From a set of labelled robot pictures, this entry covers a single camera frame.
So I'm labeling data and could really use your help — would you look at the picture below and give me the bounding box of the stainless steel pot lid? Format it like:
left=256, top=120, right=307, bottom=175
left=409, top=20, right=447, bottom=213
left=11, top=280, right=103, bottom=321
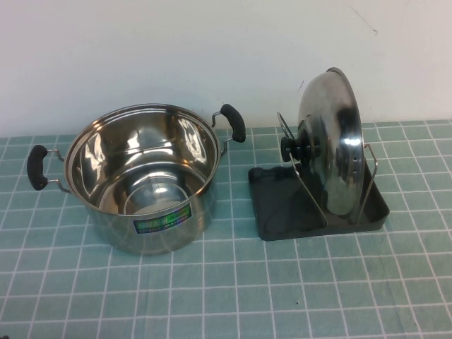
left=280, top=66, right=365, bottom=216

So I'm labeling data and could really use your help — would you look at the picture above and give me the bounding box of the stainless steel cooking pot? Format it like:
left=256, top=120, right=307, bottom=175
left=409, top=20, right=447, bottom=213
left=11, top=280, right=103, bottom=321
left=27, top=102, right=246, bottom=256

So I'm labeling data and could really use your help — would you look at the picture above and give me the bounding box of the dark plastic drip tray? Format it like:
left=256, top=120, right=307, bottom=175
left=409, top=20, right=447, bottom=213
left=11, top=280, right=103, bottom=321
left=249, top=165, right=392, bottom=242

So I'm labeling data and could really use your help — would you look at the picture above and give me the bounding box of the green cutting mat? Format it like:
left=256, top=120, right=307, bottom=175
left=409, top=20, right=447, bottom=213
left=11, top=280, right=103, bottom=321
left=0, top=118, right=452, bottom=339

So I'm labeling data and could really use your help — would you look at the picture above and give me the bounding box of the metal wire lid rack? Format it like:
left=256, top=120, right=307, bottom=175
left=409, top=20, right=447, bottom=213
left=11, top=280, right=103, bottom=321
left=276, top=112, right=381, bottom=227

